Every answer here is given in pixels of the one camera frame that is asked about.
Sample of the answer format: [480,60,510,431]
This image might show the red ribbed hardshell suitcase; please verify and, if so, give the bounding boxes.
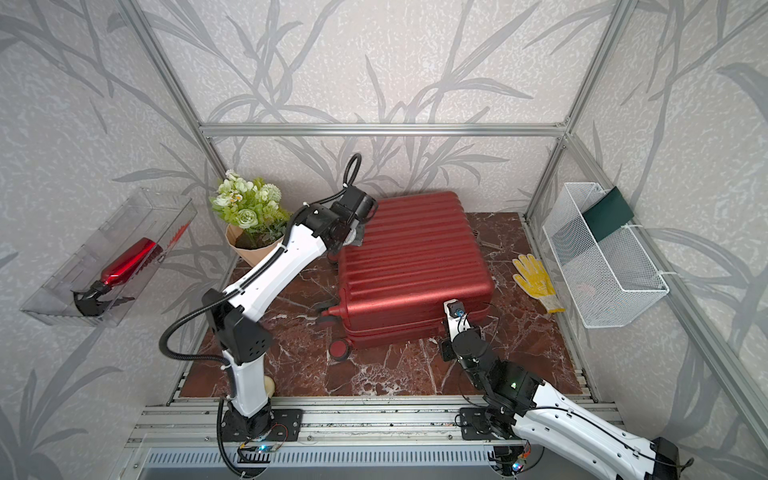
[322,191,495,361]

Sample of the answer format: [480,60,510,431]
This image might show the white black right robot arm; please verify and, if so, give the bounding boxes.
[444,321,693,479]

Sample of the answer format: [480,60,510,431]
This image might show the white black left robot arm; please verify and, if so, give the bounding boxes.
[159,153,378,440]

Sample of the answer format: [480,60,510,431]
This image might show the green white artificial flowers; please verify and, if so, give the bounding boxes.
[210,170,291,250]

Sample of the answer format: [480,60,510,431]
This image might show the yellow work glove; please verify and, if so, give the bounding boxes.
[513,254,565,314]

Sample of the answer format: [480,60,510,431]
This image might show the dark green card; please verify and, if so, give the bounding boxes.
[583,187,634,243]

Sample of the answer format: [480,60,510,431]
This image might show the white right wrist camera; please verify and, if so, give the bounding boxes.
[443,299,471,341]

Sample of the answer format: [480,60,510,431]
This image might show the white wire mesh basket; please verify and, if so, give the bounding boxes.
[543,182,669,329]

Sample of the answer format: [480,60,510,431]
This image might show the aluminium frame profiles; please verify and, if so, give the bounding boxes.
[118,1,767,448]

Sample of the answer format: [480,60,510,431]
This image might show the clear plastic wall bin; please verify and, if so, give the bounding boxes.
[20,188,197,327]

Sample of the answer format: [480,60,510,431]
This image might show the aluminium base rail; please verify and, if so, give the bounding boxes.
[125,394,631,448]

